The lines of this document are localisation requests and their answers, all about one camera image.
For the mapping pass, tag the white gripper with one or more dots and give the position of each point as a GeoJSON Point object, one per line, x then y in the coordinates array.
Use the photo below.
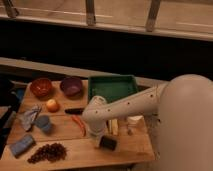
{"type": "Point", "coordinates": [96, 136]}

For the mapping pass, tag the black eraser block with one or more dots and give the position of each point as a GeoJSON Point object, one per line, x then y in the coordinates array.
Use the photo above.
{"type": "Point", "coordinates": [107, 142]}

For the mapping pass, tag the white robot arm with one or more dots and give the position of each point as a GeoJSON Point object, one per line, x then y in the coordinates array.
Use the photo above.
{"type": "Point", "coordinates": [185, 108]}

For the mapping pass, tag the purple bowl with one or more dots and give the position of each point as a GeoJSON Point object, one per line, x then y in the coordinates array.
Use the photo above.
{"type": "Point", "coordinates": [71, 86]}

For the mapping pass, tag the red bowl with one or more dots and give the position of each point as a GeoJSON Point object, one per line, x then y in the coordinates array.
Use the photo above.
{"type": "Point", "coordinates": [41, 87]}

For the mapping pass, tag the red chili pepper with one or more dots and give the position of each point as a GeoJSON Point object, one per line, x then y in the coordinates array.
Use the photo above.
{"type": "Point", "coordinates": [79, 122]}

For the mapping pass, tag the small metal object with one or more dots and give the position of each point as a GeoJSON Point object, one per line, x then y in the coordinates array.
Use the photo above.
{"type": "Point", "coordinates": [129, 131]}

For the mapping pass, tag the white plastic cup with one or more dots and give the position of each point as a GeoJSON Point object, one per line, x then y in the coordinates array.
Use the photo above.
{"type": "Point", "coordinates": [133, 120]}

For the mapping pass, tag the green plastic tray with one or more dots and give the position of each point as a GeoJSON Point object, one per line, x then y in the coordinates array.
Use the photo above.
{"type": "Point", "coordinates": [112, 88]}

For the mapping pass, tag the wooden table board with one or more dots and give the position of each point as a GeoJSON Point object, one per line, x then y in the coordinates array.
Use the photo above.
{"type": "Point", "coordinates": [81, 152]}

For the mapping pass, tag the bunch of dark grapes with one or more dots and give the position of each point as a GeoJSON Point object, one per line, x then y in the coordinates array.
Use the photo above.
{"type": "Point", "coordinates": [50, 152]}

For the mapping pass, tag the grey crumpled cloth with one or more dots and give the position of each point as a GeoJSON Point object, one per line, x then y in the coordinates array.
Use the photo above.
{"type": "Point", "coordinates": [28, 117]}

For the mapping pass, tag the blue sponge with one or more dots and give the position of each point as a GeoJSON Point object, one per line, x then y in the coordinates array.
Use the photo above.
{"type": "Point", "coordinates": [22, 145]}

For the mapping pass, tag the black handled knife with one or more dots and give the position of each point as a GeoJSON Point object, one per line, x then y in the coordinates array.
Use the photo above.
{"type": "Point", "coordinates": [74, 111]}

